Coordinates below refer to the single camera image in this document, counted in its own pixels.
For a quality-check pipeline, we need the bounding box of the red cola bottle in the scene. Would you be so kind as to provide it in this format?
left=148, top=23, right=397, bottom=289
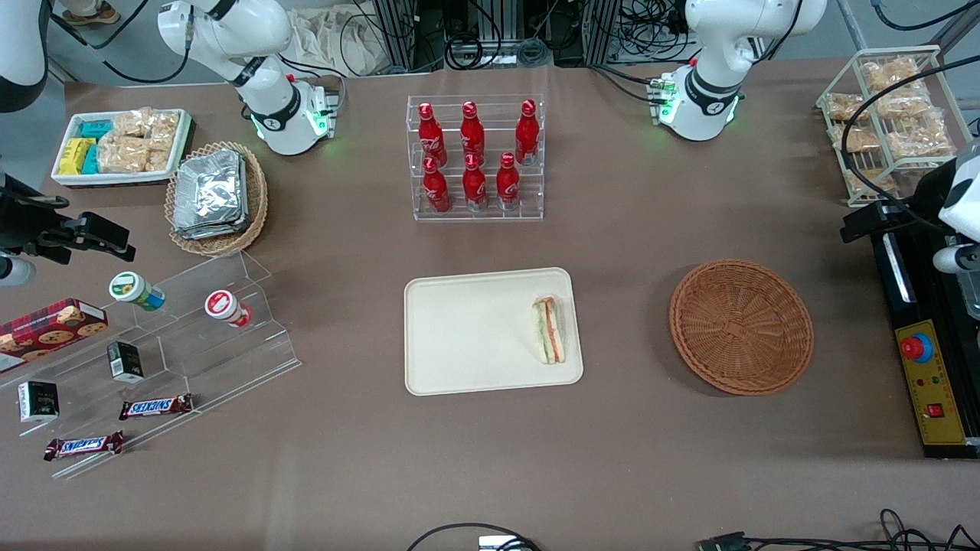
left=496, top=152, right=521, bottom=210
left=418, top=103, right=448, bottom=168
left=460, top=101, right=486, bottom=163
left=514, top=99, right=540, bottom=166
left=462, top=153, right=488, bottom=211
left=423, top=157, right=451, bottom=214

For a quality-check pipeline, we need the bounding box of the black yellow control box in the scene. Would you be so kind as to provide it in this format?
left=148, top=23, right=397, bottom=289
left=871, top=207, right=980, bottom=461

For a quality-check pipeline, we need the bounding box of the brown snickers bar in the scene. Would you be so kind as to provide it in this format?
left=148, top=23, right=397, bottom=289
left=119, top=393, right=194, bottom=422
left=44, top=431, right=126, bottom=462

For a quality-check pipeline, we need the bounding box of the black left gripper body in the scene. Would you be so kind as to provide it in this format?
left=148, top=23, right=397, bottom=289
left=841, top=201, right=950, bottom=244

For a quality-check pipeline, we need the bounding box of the brown shoe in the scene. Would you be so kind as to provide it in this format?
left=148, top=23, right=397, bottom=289
left=61, top=0, right=122, bottom=26

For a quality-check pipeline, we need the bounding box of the triangle sandwich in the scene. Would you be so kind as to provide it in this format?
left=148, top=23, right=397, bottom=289
left=532, top=295, right=568, bottom=366

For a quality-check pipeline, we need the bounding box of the tan wicker basket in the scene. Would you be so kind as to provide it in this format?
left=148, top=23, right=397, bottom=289
left=165, top=141, right=269, bottom=256

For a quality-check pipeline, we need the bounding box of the black cable with connector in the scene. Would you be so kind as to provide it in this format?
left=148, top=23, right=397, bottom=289
left=697, top=508, right=980, bottom=551

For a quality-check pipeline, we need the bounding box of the clear acrylic stepped stand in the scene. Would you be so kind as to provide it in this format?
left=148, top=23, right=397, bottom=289
left=0, top=249, right=302, bottom=481

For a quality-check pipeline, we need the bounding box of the white cloth bag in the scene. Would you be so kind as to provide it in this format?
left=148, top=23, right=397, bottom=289
left=289, top=6, right=388, bottom=78

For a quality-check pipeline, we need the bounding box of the brown wicker basket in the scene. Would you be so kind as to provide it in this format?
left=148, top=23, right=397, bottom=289
left=668, top=259, right=815, bottom=396

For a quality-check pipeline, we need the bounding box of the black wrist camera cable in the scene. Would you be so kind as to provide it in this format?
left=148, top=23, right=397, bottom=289
left=839, top=54, right=980, bottom=230

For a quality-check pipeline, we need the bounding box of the white rectangular snack bin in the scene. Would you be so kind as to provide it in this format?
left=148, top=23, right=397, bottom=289
left=51, top=109, right=193, bottom=189

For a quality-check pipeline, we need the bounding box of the yellow snack pack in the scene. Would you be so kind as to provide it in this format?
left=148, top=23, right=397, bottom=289
left=59, top=138, right=94, bottom=176

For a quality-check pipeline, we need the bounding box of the green lidded cup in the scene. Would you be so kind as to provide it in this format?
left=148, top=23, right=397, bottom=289
left=108, top=271, right=166, bottom=311

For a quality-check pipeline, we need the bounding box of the aluminium frame post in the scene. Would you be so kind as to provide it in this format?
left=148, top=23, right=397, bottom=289
left=371, top=0, right=420, bottom=74
left=582, top=0, right=622, bottom=67

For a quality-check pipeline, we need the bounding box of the white wire rack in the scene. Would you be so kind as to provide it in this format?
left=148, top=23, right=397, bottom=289
left=815, top=44, right=973, bottom=209

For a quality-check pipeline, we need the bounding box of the black looped floor cable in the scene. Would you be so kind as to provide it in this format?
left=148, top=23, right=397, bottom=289
left=404, top=522, right=546, bottom=551

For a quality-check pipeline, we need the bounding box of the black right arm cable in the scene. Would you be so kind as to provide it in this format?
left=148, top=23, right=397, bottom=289
left=46, top=0, right=192, bottom=85

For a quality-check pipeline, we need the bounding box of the red cookie box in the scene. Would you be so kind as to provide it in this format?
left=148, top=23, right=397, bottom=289
left=0, top=298, right=109, bottom=374

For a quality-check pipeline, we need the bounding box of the cream plastic tray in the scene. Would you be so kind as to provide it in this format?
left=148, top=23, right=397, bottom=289
left=403, top=267, right=584, bottom=397

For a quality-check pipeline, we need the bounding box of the small black carton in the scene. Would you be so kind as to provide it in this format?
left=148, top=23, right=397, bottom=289
left=106, top=341, right=145, bottom=383
left=18, top=380, right=60, bottom=424

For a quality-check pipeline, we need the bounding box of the clear acrylic bottle rack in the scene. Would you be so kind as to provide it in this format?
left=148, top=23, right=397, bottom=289
left=406, top=94, right=546, bottom=223

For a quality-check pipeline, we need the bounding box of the silver foil packet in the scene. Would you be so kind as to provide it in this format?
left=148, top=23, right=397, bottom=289
left=172, top=149, right=250, bottom=240

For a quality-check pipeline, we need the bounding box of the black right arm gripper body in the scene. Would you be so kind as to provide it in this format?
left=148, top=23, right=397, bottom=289
left=0, top=174, right=137, bottom=266

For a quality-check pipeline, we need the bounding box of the red lidded cup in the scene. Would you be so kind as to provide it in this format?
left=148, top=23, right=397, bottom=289
left=204, top=289, right=253, bottom=329

